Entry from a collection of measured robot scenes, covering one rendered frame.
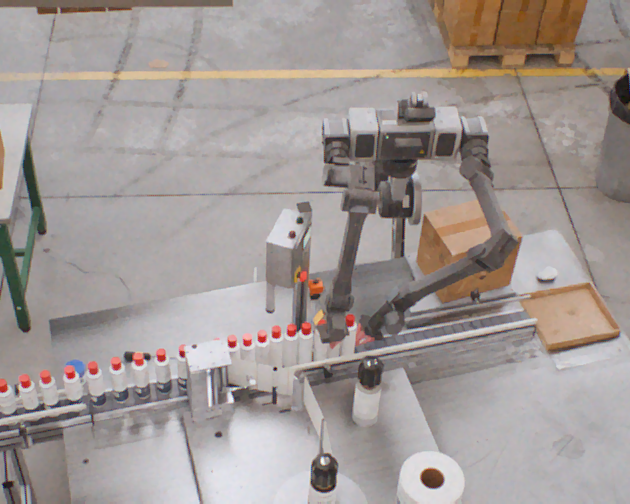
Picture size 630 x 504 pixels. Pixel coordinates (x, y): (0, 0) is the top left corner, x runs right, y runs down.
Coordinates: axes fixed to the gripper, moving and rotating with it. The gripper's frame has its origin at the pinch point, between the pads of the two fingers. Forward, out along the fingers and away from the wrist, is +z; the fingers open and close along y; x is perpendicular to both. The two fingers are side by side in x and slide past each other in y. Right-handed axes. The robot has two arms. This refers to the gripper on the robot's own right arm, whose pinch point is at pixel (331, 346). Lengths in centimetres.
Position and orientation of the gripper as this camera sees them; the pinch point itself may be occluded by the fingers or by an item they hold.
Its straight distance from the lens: 347.6
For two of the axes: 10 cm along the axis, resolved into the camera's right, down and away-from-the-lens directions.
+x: -2.6, -7.0, 6.7
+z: -0.5, 7.0, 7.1
